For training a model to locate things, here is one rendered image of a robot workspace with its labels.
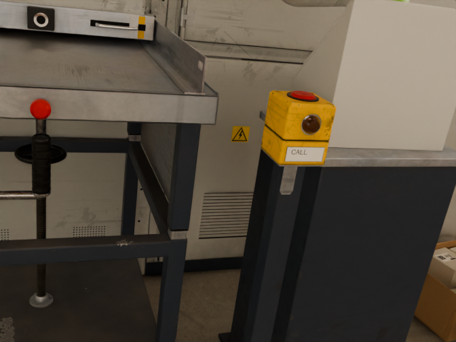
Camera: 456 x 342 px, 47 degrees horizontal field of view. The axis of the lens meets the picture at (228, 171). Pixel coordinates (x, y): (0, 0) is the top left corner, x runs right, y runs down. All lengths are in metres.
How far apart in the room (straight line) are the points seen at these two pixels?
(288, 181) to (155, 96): 0.29
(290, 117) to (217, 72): 0.92
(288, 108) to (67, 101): 0.38
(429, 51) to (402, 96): 0.10
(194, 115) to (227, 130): 0.77
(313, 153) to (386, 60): 0.36
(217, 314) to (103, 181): 0.58
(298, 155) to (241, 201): 1.08
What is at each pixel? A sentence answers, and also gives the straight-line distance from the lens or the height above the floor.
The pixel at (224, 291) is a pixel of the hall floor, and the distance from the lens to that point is 1.89.
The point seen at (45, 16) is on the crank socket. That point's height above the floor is 0.90.
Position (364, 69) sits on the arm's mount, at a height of 0.92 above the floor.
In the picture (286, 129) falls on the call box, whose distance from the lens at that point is 0.77.
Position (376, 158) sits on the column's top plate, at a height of 0.75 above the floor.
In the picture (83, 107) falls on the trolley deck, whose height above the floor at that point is 0.81.
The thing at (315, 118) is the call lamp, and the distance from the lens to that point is 0.78.
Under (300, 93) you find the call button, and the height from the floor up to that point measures 0.91.
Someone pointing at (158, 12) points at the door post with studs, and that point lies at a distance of 1.61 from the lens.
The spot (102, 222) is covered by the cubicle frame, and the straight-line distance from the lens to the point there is 1.79.
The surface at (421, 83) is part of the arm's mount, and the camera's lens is 1.16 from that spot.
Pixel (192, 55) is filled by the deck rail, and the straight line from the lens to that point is 1.03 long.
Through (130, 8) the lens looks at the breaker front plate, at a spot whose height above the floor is 0.94.
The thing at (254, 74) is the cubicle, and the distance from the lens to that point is 1.71.
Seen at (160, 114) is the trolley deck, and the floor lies 0.81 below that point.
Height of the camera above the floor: 1.08
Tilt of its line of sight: 22 degrees down
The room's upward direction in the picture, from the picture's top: 8 degrees clockwise
